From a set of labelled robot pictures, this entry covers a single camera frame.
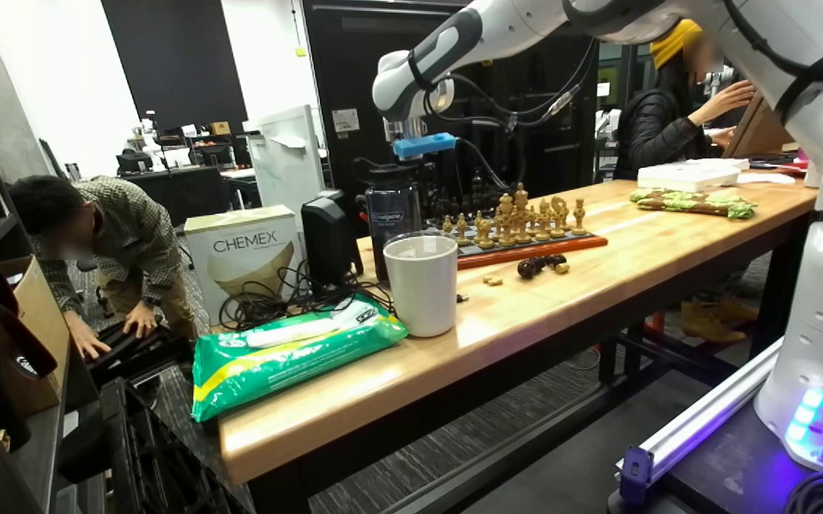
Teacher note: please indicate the white paper cup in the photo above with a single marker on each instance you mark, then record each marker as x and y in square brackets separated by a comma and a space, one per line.
[422, 286]

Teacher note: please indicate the white board panel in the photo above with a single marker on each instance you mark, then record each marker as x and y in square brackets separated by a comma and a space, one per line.
[288, 160]

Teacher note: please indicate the tan wooden chess piece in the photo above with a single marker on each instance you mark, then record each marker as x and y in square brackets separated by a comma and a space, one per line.
[558, 214]
[579, 211]
[561, 267]
[504, 214]
[521, 206]
[481, 231]
[448, 226]
[494, 281]

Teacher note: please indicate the white flat box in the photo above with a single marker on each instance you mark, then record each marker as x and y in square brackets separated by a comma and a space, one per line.
[692, 176]

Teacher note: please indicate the brown leather boot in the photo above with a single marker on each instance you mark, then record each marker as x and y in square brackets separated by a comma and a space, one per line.
[712, 321]

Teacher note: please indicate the black plastic crate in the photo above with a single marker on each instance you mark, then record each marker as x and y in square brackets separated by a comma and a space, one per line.
[165, 458]

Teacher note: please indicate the aluminium rail with blue end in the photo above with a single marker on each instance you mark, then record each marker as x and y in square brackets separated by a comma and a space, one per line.
[699, 417]

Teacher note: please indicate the wooden framed chessboard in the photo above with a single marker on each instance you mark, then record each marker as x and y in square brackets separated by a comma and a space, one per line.
[535, 249]

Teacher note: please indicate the brown cardboard box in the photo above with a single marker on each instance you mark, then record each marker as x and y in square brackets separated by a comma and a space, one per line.
[35, 331]

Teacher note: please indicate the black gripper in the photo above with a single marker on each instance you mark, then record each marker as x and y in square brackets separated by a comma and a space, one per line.
[441, 176]

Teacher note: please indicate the cluttered background desk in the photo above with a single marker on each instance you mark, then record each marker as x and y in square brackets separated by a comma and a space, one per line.
[183, 187]

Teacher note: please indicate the black coffee grinder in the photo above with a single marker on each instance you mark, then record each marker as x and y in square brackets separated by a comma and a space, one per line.
[326, 243]

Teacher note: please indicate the person with yellow beanie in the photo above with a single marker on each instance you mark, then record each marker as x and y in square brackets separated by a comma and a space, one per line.
[659, 123]

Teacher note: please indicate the dark wooden chess piece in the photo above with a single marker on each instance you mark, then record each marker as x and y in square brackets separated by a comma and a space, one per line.
[524, 270]
[535, 267]
[548, 261]

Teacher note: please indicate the dark translucent jar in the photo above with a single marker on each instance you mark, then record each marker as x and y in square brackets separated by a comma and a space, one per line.
[394, 223]

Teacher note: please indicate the white Chemex filter box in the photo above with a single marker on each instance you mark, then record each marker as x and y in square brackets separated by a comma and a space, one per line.
[241, 253]

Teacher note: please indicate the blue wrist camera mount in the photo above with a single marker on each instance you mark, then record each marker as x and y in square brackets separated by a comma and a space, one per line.
[426, 146]

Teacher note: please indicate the person in olive jacket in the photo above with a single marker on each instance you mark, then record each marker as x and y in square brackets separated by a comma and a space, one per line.
[116, 231]

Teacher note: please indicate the large black cabinet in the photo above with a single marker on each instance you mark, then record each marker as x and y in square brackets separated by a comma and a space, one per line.
[488, 39]

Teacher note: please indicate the green brown oven mitt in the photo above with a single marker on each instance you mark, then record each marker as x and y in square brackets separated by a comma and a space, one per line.
[692, 203]

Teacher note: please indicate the green wipes package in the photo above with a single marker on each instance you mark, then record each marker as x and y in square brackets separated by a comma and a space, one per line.
[288, 357]

